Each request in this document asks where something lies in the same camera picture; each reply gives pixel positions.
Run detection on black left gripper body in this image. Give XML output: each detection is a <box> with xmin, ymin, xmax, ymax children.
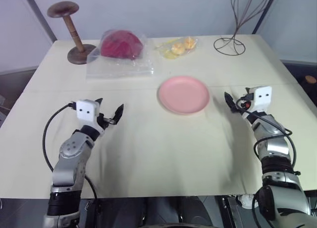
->
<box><xmin>97</xmin><ymin>112</ymin><xmax>117</xmax><ymax>130</ymax></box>

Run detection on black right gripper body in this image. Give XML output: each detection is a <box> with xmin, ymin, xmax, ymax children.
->
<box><xmin>239</xmin><ymin>108</ymin><xmax>257</xmax><ymax>120</ymax></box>

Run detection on pink round plate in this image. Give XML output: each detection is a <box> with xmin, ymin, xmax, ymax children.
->
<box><xmin>156</xmin><ymin>75</ymin><xmax>211</xmax><ymax>114</ymax></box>

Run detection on small clear fruit bag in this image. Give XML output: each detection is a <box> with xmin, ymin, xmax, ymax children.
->
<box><xmin>154</xmin><ymin>36</ymin><xmax>200</xmax><ymax>61</ymax></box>

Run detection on red item in plastic bag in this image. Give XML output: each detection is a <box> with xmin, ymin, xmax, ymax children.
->
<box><xmin>85</xmin><ymin>28</ymin><xmax>157</xmax><ymax>84</ymax></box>

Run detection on cream tablecloth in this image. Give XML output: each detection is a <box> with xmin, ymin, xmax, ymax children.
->
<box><xmin>0</xmin><ymin>34</ymin><xmax>317</xmax><ymax>198</ymax></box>

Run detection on dark red knitted hat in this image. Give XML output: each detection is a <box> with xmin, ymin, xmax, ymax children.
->
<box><xmin>100</xmin><ymin>30</ymin><xmax>145</xmax><ymax>61</ymax></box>

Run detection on brown wooden hat stand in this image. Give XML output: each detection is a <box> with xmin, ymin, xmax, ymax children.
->
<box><xmin>47</xmin><ymin>1</ymin><xmax>98</xmax><ymax>65</ymax></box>

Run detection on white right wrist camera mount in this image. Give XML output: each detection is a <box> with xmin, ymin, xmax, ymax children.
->
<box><xmin>248</xmin><ymin>85</ymin><xmax>273</xmax><ymax>113</ymax></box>

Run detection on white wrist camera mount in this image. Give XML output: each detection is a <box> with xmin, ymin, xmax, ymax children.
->
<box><xmin>248</xmin><ymin>85</ymin><xmax>273</xmax><ymax>113</ymax></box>
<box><xmin>76</xmin><ymin>99</ymin><xmax>100</xmax><ymax>127</ymax></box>

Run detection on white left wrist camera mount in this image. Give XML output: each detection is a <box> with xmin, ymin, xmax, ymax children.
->
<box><xmin>76</xmin><ymin>99</ymin><xmax>100</xmax><ymax>127</ymax></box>

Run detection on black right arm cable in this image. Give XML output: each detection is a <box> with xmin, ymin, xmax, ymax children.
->
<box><xmin>235</xmin><ymin>93</ymin><xmax>302</xmax><ymax>176</ymax></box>

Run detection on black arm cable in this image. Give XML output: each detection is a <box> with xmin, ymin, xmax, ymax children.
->
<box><xmin>235</xmin><ymin>93</ymin><xmax>302</xmax><ymax>176</ymax></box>
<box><xmin>42</xmin><ymin>102</ymin><xmax>98</xmax><ymax>201</ymax></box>

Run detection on black wire stand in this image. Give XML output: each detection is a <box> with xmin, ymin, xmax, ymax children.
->
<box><xmin>213</xmin><ymin>0</ymin><xmax>271</xmax><ymax>56</ymax></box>

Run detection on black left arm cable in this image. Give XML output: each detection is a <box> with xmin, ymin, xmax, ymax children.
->
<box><xmin>42</xmin><ymin>102</ymin><xmax>98</xmax><ymax>201</ymax></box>

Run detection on dark grey frame post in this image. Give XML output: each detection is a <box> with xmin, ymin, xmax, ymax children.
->
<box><xmin>252</xmin><ymin>0</ymin><xmax>280</xmax><ymax>35</ymax></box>
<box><xmin>21</xmin><ymin>0</ymin><xmax>58</xmax><ymax>44</ymax></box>

